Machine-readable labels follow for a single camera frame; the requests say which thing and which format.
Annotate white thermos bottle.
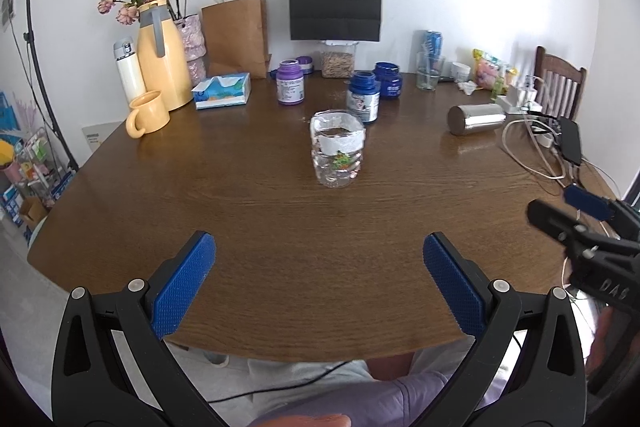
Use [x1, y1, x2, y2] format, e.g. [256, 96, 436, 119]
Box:
[113, 37, 145, 102]

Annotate yellow ceramic mug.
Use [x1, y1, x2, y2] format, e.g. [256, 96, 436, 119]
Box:
[125, 90, 170, 139]

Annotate dark blue jar front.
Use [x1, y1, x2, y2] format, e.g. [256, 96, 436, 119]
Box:
[346, 70, 381, 124]

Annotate black tripod stand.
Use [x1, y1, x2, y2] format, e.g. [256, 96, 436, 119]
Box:
[25, 0, 79, 172]

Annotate small green bottle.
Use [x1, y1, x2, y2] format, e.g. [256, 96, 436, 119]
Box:
[490, 76, 504, 102]

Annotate small white cup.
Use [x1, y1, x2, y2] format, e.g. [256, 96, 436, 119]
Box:
[450, 62, 471, 82]

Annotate small purple jar behind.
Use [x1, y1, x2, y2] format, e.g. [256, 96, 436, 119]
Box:
[296, 55, 314, 76]

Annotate colourful snack bag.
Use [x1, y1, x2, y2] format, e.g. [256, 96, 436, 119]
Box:
[472, 49, 518, 91]

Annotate purple supplement jar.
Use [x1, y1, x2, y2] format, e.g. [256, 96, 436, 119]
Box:
[276, 60, 305, 105]

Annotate dark blue jar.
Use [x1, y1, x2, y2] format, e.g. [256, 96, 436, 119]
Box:
[373, 62, 402, 100]
[346, 70, 381, 124]

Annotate black phone power bank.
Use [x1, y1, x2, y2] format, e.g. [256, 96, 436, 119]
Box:
[558, 117, 582, 167]

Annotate cluttered storage rack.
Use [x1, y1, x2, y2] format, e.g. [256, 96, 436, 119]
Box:
[1, 127, 75, 242]

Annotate person lap in clothes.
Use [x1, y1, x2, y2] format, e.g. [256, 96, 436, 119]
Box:
[170, 336, 474, 426]

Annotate blue tissue box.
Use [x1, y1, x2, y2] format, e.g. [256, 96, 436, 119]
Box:
[192, 72, 250, 110]

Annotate stainless steel tumbler lying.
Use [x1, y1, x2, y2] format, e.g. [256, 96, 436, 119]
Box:
[447, 103, 506, 135]

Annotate wooden chair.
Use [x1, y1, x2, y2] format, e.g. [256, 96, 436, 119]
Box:
[534, 46, 587, 120]

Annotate pink textured vase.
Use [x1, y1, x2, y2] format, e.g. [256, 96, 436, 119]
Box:
[175, 14, 206, 87]

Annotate crumpled white tissue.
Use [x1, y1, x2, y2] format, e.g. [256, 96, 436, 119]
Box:
[457, 80, 480, 95]

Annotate brown paper bag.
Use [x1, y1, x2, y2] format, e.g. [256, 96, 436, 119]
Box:
[201, 0, 271, 79]

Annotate clear drinking glass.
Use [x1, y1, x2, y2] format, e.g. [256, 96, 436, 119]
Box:
[416, 51, 444, 91]

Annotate dark blue jar rear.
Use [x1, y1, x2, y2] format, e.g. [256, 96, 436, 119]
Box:
[373, 62, 402, 100]

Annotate clear container with oats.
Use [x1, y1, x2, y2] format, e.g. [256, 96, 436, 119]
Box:
[321, 40, 358, 79]

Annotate blue soda can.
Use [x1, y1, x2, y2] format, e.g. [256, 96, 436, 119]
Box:
[423, 30, 442, 60]

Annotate yellow thermos pitcher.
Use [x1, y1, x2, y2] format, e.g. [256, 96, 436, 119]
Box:
[137, 0, 192, 112]

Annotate white charging cable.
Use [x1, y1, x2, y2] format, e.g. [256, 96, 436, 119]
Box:
[501, 116, 569, 182]

